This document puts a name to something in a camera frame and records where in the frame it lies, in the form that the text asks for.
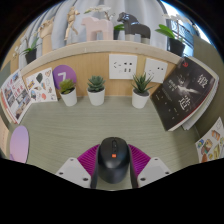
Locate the red-spined photo cover book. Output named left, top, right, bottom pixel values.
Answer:
left=0, top=69, right=33, bottom=125

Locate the wooden artist mannequin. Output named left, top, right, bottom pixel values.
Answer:
left=63, top=5, right=81, bottom=43

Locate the window with dark frame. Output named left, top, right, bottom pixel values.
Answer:
left=159, top=0, right=214, bottom=58

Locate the colourful food sticker sheet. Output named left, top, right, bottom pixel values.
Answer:
left=195, top=116, right=224, bottom=164

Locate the round purple number sticker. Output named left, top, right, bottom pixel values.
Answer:
left=52, top=64, right=78, bottom=90

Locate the white orchid in dark pot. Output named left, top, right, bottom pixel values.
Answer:
left=83, top=4, right=126, bottom=41

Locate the black computer mouse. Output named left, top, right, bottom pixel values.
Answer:
left=97, top=136, right=131, bottom=185

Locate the purple mouse pad with wrist rest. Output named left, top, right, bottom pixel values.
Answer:
left=9, top=125, right=30, bottom=164

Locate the white wall socket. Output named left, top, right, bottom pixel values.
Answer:
left=143, top=57, right=169, bottom=84
left=108, top=53, right=138, bottom=80

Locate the dark grey wooden horse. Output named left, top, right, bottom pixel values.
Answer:
left=116, top=11, right=152, bottom=45

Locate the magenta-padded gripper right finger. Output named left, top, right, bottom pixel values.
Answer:
left=127, top=144, right=172, bottom=190

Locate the spiky succulent in white pot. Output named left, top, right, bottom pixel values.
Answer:
left=131, top=72, right=155, bottom=110

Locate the black cover book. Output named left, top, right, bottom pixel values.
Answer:
left=149, top=56, right=217, bottom=132

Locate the small succulent in white pot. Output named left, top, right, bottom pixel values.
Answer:
left=58, top=78, right=78, bottom=108
left=86, top=75, right=107, bottom=107

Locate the grey curtain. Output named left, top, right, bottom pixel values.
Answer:
left=19, top=0, right=171, bottom=51

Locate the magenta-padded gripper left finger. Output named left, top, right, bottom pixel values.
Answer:
left=55, top=144, right=101, bottom=190

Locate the pink wooden horse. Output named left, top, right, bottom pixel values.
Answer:
left=81, top=16, right=115, bottom=42

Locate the light wood desk shelf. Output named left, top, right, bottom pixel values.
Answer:
left=19, top=39, right=183, bottom=78

